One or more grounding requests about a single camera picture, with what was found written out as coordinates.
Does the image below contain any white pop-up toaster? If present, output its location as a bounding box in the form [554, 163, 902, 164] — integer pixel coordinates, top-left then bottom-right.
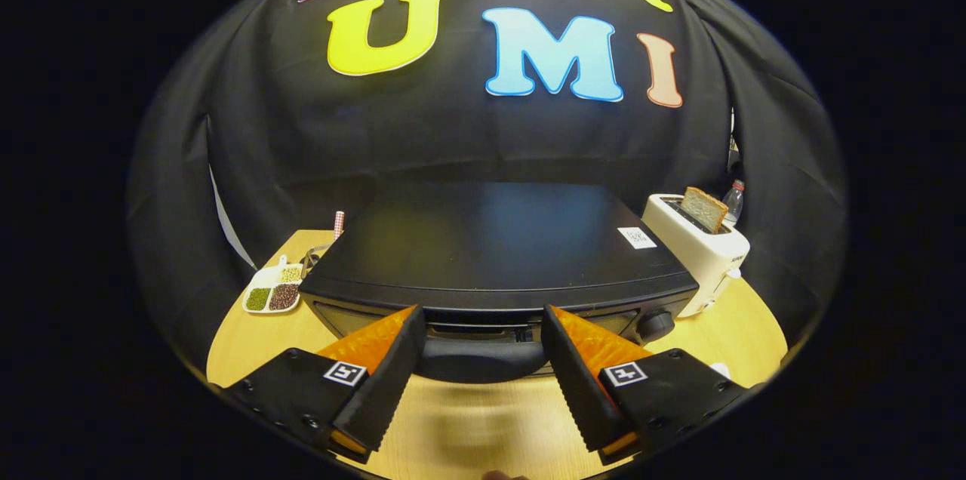
[641, 193, 752, 318]

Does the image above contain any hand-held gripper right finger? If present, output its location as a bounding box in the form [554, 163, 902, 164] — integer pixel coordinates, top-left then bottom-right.
[539, 304, 755, 466]

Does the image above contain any brown bread slice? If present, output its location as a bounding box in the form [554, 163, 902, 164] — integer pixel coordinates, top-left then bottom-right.
[679, 186, 730, 234]

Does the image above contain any white divided dish with beans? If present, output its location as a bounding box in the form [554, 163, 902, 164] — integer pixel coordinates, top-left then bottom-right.
[241, 255, 304, 315]

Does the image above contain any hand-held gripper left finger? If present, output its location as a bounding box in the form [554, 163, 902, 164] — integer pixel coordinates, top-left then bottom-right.
[223, 304, 428, 465]

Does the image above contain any clear plastic water bottle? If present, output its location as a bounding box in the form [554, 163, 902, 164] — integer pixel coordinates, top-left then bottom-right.
[722, 180, 746, 228]

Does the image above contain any black toaster oven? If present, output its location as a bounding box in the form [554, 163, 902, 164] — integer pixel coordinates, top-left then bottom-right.
[298, 180, 700, 384]

